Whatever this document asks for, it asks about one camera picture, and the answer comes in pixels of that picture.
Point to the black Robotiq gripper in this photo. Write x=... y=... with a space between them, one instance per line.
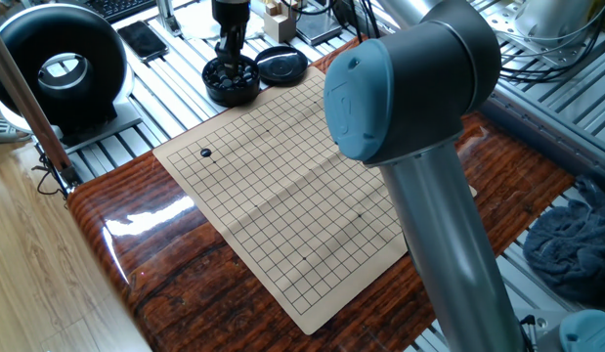
x=231 y=14

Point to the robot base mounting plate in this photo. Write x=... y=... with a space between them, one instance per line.
x=541 y=322

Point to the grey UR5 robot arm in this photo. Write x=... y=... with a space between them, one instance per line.
x=419 y=88

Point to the beige Go board mat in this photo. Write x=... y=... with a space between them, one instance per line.
x=282 y=195

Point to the white crumpled cloth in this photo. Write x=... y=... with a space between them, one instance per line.
x=189 y=22

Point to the black bowl of stones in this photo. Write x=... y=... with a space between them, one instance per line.
x=231 y=97

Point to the wooden block puzzle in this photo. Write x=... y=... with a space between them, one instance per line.
x=280 y=24

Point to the black bowl lid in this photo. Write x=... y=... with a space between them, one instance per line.
x=282 y=66

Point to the black smartphone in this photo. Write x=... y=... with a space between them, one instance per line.
x=143 y=40

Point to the grey flat scale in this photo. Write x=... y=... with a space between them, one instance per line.
x=321 y=27

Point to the black Go stone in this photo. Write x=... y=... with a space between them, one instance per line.
x=205 y=152

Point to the black keyboard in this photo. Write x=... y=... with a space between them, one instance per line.
x=116 y=7

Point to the brown wooden pole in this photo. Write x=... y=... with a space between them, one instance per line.
x=23 y=98

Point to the white ribbed object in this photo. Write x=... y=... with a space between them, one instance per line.
x=4 y=129

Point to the grey rounded device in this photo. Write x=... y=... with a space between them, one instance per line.
x=551 y=12

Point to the perforated aluminium plate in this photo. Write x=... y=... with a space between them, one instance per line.
x=575 y=51

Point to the dark blue towel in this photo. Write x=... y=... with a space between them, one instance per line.
x=566 y=244

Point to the aluminium upright post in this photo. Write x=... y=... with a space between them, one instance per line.
x=166 y=14

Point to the aluminium frame rail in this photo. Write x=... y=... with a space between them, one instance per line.
x=551 y=132

